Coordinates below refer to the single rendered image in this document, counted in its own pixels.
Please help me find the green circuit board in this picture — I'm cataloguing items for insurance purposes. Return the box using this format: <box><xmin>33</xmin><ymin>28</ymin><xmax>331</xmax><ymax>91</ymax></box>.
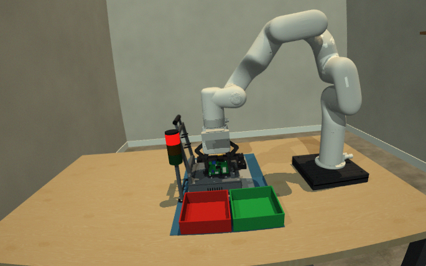
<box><xmin>208</xmin><ymin>160</ymin><xmax>229</xmax><ymax>175</ymax></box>

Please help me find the red bin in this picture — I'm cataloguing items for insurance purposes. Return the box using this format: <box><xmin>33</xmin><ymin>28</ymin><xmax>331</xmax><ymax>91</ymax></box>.
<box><xmin>178</xmin><ymin>190</ymin><xmax>231</xmax><ymax>234</ymax></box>

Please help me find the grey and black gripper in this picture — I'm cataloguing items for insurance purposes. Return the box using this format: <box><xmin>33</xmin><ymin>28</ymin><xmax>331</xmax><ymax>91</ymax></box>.
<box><xmin>195</xmin><ymin>139</ymin><xmax>239</xmax><ymax>170</ymax></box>

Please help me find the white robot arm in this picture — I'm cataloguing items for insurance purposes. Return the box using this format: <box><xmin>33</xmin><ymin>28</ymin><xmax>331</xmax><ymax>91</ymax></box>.
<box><xmin>201</xmin><ymin>10</ymin><xmax>362</xmax><ymax>170</ymax></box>

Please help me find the green bin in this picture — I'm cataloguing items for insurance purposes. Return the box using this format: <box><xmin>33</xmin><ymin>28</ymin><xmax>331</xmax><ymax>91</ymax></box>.
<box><xmin>229</xmin><ymin>186</ymin><xmax>285</xmax><ymax>231</ymax></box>

